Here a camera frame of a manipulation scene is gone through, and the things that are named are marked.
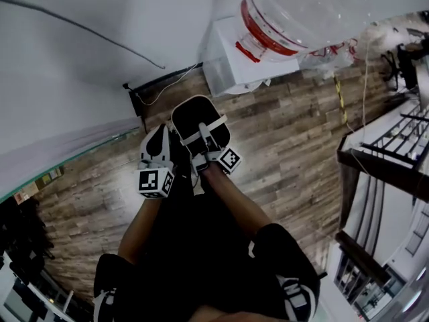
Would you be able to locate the person's black trousers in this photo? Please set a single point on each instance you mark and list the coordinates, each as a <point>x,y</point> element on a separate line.
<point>182,166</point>

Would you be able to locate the white glass-edged counter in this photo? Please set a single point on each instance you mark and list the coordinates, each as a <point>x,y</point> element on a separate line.
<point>50,146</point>

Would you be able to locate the white office desk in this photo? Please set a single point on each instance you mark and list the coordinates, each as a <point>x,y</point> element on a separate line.
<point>20,300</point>

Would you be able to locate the white water dispenser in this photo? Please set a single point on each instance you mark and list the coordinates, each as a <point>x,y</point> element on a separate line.
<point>228,65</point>

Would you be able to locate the person's left forearm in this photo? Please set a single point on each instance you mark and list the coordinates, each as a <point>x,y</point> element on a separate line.
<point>140,226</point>

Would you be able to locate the person's black shirt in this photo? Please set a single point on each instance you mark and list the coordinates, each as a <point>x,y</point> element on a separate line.
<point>201,273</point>

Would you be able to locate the brown cardboard box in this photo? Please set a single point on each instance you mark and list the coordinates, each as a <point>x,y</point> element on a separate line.
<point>48,178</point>
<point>25,192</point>

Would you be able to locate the dark wooden beam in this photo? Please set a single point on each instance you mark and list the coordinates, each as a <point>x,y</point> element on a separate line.
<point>362,253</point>

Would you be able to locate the black wall plug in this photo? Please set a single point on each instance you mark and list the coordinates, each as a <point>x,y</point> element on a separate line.
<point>125,86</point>

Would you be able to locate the large clear water jug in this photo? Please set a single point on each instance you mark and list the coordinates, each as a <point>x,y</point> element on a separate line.
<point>301,12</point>

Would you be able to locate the yellow black floor tape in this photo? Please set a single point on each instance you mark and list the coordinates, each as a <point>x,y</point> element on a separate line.
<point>341,102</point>

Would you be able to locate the black office chair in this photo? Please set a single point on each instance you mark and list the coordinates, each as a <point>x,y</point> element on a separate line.
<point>390,69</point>

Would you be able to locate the person's face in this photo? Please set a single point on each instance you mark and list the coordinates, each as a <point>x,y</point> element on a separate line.
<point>228,315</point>

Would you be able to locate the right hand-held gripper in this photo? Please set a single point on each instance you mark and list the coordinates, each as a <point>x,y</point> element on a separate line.
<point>229,161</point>

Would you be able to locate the empty clear water jug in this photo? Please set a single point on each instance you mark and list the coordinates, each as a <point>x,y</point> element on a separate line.
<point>350,47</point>
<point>318,57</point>

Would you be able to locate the black trash bin white rim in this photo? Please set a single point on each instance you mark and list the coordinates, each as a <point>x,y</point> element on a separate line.
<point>191,112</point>

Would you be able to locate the black metal railing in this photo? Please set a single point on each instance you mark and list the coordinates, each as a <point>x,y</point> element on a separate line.
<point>378,147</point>

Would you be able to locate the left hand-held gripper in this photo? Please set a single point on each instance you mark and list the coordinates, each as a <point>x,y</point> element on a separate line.
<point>152,183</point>

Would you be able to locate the person's right forearm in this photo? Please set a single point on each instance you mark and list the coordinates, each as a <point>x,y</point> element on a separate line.
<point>234,203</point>

